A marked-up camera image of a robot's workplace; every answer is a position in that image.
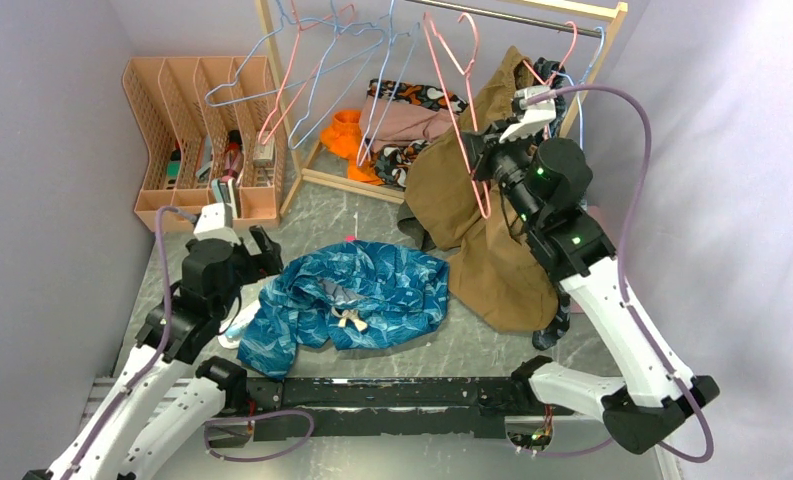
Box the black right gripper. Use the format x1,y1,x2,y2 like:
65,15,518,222
461,117,544,229

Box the pink wire hanger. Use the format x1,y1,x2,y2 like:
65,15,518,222
421,12,492,219

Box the blue leaf-print shorts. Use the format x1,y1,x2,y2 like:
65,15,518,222
237,240,449,379

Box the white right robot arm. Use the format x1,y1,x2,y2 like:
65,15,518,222
461,132,720,454

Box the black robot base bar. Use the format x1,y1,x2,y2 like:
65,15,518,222
213,375,567,441

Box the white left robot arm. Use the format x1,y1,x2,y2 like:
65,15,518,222
24,226,283,479

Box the brown hanging shorts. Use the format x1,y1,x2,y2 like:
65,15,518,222
403,44,560,334

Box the toothbrush blister pack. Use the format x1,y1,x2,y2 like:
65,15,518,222
218,300,260,350

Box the black orange patterned garment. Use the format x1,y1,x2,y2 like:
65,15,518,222
362,78,468,188

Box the dark patterned hanging garment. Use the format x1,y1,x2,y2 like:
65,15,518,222
532,57,574,351

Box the olive green garment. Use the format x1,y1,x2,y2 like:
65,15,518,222
396,201,436,252

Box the pink folded garment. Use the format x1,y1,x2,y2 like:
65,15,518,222
359,96,452,149

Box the peach plastic desk organizer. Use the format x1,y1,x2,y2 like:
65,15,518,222
122,55,288,230

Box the wooden clothes rack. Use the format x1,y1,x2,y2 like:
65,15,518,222
255,1,628,215

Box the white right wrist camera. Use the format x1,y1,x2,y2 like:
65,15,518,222
500,85,556,143

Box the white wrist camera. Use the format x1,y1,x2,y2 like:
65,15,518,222
193,202,241,245
500,85,556,143

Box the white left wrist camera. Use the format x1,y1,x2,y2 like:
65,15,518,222
193,202,241,245

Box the blue wire hanger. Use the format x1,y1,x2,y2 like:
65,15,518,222
202,0,397,107

